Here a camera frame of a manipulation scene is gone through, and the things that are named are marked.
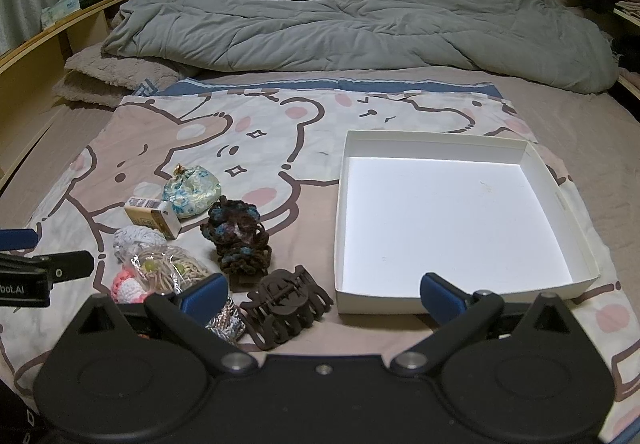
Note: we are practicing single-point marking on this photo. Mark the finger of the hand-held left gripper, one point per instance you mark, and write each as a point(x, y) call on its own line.
point(17, 239)
point(65, 266)

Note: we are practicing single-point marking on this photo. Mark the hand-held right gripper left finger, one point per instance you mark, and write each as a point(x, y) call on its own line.
point(204, 298)

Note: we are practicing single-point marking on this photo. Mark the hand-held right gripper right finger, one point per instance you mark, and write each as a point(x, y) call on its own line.
point(441, 298)

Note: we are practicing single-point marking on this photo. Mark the pink crochet hair accessory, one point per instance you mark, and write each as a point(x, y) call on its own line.
point(130, 288)

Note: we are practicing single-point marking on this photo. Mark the brown hair claw clip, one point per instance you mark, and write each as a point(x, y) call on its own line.
point(285, 304)

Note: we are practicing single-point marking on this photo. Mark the white cardboard box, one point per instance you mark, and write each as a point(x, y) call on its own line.
point(440, 214)

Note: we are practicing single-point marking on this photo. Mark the brown and blue scrunchie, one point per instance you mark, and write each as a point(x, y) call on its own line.
point(237, 236)

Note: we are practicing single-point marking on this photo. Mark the small yellow carton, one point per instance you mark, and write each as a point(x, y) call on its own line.
point(152, 219)

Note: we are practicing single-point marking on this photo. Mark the floral fabric pouch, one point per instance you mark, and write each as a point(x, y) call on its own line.
point(192, 191)

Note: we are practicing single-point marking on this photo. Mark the cartoon printed blanket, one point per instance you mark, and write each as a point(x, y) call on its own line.
point(250, 133)

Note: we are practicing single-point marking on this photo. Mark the wooden bedside shelf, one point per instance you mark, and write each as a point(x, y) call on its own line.
point(30, 51)

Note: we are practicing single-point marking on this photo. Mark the beige fluffy pillow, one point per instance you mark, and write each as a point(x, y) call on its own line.
point(110, 73)

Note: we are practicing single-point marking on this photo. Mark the beige bed sheet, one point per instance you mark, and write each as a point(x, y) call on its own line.
point(575, 133)

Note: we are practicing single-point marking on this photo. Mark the tissue pack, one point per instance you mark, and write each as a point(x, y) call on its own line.
point(60, 11)

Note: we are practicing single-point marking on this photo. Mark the grey duvet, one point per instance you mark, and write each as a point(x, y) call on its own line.
point(325, 18)

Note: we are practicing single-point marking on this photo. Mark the beige folded clothes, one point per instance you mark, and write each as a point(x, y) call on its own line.
point(629, 7)

